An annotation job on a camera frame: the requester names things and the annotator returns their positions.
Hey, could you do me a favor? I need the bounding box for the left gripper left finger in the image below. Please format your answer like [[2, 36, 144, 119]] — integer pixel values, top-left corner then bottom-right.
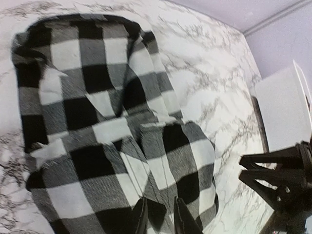
[[130, 197, 148, 234]]

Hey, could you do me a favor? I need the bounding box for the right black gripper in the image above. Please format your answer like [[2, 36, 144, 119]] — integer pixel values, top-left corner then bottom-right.
[[239, 141, 312, 234]]

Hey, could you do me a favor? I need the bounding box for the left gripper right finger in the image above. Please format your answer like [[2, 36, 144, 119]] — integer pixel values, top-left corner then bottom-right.
[[174, 197, 202, 234]]

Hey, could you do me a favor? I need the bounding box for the black white plaid shirt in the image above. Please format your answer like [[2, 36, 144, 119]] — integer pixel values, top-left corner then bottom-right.
[[11, 14, 218, 234]]

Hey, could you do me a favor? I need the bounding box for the white plastic bin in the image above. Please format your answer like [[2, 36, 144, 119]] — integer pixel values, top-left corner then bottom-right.
[[252, 61, 312, 151]]

